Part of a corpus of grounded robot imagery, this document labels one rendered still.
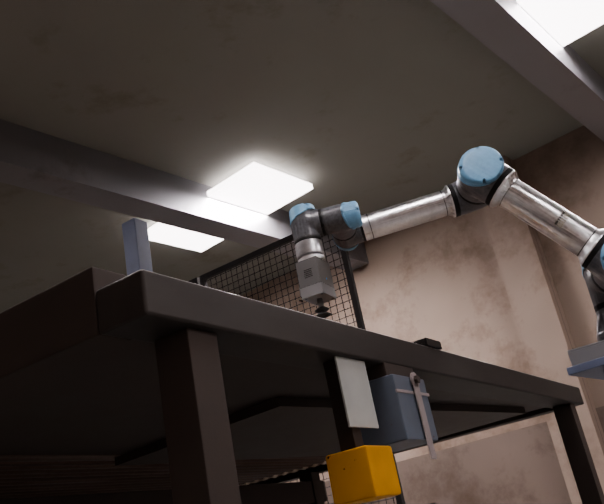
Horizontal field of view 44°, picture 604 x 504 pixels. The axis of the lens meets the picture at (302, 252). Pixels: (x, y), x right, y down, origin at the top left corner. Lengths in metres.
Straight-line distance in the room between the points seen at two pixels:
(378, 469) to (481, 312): 4.65
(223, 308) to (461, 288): 4.98
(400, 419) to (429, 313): 4.71
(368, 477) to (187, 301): 0.43
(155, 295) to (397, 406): 0.59
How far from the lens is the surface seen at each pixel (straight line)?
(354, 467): 1.23
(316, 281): 1.94
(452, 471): 5.92
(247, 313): 1.07
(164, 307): 0.94
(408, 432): 1.37
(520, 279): 5.57
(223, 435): 0.98
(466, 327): 5.89
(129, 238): 4.13
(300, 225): 2.01
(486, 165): 2.01
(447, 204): 2.14
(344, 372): 1.28
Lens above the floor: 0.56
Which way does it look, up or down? 22 degrees up
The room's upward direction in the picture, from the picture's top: 11 degrees counter-clockwise
